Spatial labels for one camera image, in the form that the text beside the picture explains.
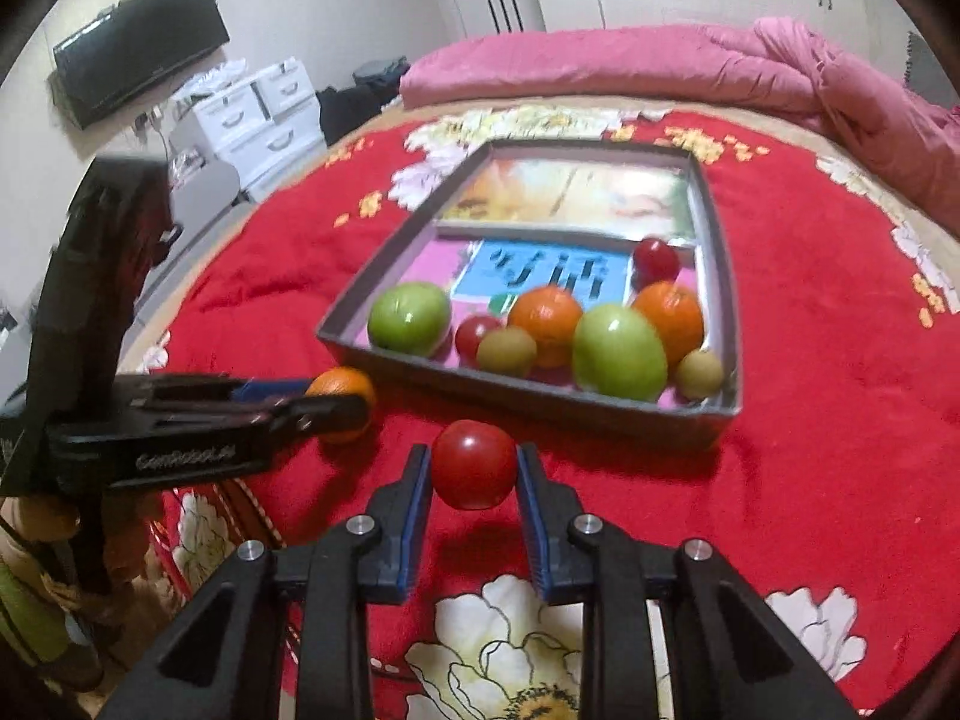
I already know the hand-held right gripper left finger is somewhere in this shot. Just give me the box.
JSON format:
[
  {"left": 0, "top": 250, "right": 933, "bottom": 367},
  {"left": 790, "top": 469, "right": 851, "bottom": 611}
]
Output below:
[{"left": 97, "top": 444, "right": 432, "bottom": 720}]

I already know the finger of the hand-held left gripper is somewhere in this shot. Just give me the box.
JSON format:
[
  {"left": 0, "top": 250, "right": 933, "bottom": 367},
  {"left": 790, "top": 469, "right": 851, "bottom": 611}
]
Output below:
[
  {"left": 116, "top": 371, "right": 312, "bottom": 410},
  {"left": 142, "top": 392, "right": 371, "bottom": 445}
]

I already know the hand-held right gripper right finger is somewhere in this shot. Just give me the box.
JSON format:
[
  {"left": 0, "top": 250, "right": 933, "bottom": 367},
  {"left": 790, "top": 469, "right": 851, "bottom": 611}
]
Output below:
[{"left": 516, "top": 442, "right": 863, "bottom": 720}]

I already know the orange mandarin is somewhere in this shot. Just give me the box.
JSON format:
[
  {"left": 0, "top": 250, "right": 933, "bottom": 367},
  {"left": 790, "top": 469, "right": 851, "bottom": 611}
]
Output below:
[
  {"left": 631, "top": 281, "right": 706, "bottom": 368},
  {"left": 306, "top": 366, "right": 376, "bottom": 445},
  {"left": 508, "top": 286, "right": 586, "bottom": 370}
]

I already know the red tomato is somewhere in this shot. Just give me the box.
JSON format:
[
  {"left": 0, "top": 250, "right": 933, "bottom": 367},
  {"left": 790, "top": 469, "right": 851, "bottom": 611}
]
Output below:
[
  {"left": 430, "top": 420, "right": 520, "bottom": 511},
  {"left": 631, "top": 238, "right": 682, "bottom": 286},
  {"left": 454, "top": 313, "right": 505, "bottom": 362}
]

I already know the grey cardboard box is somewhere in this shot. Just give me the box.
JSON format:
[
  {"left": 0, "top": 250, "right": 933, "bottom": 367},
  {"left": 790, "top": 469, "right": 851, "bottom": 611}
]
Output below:
[{"left": 315, "top": 139, "right": 743, "bottom": 452}]

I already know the large green mango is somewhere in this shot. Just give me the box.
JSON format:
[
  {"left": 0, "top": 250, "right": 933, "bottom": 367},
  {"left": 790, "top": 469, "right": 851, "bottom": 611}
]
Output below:
[{"left": 367, "top": 283, "right": 452, "bottom": 357}]

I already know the small green brown jujube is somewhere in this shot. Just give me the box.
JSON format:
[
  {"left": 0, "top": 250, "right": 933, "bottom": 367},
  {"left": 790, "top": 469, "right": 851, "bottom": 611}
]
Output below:
[
  {"left": 675, "top": 349, "right": 725, "bottom": 400},
  {"left": 477, "top": 326, "right": 539, "bottom": 376}
]

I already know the smaller green mango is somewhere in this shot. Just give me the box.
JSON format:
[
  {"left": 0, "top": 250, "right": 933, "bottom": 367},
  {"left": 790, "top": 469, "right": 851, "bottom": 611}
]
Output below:
[{"left": 571, "top": 304, "right": 668, "bottom": 402}]

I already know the person's left hand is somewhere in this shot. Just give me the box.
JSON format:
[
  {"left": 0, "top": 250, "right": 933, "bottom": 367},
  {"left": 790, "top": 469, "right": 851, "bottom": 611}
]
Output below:
[{"left": 0, "top": 496, "right": 82, "bottom": 545}]

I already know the grey furniture panel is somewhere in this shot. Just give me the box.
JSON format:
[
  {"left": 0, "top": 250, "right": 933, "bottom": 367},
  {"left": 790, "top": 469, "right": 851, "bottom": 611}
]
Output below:
[{"left": 169, "top": 157, "right": 241, "bottom": 241}]

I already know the pink book with blue label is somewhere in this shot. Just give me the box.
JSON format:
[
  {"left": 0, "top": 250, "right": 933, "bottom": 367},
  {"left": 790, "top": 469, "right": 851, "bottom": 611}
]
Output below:
[{"left": 397, "top": 232, "right": 702, "bottom": 383}]

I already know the white drawer cabinet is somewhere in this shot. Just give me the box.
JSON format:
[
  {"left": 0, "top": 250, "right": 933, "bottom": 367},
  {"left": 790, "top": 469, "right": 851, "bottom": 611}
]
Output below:
[{"left": 169, "top": 56, "right": 327, "bottom": 192}]

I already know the black television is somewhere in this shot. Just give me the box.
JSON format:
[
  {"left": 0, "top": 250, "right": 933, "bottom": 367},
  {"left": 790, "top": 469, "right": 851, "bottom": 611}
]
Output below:
[{"left": 51, "top": 0, "right": 232, "bottom": 128}]

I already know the black bag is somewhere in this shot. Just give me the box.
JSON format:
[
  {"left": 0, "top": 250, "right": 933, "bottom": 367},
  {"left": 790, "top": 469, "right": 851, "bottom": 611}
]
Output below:
[{"left": 319, "top": 82, "right": 406, "bottom": 147}]

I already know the red floral blanket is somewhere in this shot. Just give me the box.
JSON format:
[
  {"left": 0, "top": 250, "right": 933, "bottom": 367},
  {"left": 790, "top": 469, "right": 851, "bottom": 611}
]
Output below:
[{"left": 139, "top": 109, "right": 960, "bottom": 720}]

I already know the sunflower cover book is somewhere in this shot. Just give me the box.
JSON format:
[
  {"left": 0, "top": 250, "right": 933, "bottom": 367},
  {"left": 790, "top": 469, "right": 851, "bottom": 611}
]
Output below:
[{"left": 439, "top": 157, "right": 695, "bottom": 245}]

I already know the green garment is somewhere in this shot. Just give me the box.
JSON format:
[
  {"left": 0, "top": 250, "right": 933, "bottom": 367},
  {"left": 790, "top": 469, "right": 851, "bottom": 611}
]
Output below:
[{"left": 0, "top": 555, "right": 83, "bottom": 691}]

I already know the pile of folded clothes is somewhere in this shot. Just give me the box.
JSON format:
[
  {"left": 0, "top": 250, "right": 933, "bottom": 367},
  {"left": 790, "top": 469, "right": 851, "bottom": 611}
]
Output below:
[{"left": 352, "top": 60, "right": 413, "bottom": 91}]

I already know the pink quilt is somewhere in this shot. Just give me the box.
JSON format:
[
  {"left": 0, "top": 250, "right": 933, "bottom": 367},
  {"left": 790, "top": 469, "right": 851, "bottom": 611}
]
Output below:
[{"left": 397, "top": 15, "right": 960, "bottom": 233}]

